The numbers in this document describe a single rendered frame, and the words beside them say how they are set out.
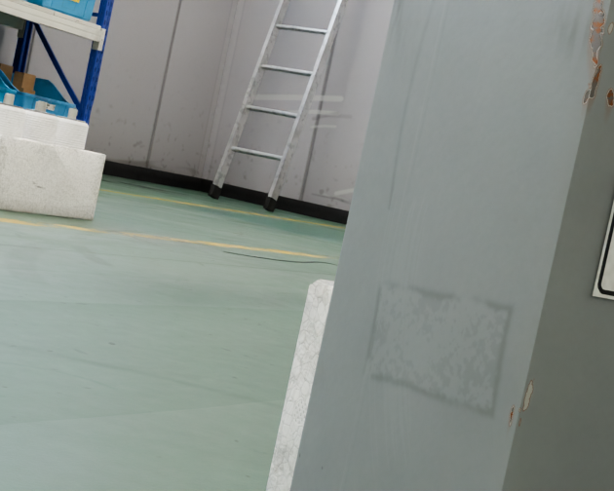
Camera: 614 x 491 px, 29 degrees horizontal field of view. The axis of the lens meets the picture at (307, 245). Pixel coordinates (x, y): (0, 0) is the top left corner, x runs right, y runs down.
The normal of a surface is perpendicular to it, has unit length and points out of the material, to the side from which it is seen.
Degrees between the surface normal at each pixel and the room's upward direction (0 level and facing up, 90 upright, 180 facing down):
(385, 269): 90
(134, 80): 90
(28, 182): 90
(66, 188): 90
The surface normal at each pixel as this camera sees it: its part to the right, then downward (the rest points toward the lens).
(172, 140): 0.82, 0.20
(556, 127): -0.86, -0.15
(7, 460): 0.21, -0.98
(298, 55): -0.53, -0.07
